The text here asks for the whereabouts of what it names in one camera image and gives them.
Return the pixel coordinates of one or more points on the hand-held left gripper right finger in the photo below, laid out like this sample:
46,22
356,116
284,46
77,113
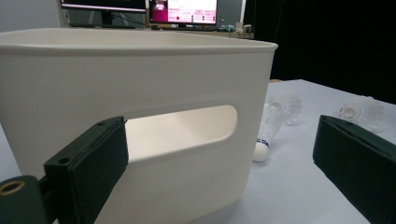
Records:
358,165

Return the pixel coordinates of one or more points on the wooden desk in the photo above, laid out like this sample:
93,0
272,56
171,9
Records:
218,33

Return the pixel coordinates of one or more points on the wooden table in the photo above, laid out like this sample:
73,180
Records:
275,81

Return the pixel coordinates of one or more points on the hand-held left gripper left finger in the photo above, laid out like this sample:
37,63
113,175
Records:
90,161

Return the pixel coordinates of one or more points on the white plastic storage bin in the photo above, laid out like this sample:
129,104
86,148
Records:
155,77

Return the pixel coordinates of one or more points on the monitor with pink screen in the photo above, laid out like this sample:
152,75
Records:
186,11

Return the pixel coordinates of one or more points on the small desk clutter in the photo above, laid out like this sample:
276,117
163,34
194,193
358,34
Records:
238,28

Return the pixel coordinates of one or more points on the dark computer monitor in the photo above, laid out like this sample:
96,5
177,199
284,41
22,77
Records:
102,3

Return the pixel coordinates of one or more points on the black keyboard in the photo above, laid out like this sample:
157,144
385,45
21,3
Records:
186,28
102,25

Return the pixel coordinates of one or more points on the black curtain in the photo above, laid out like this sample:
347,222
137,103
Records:
327,40

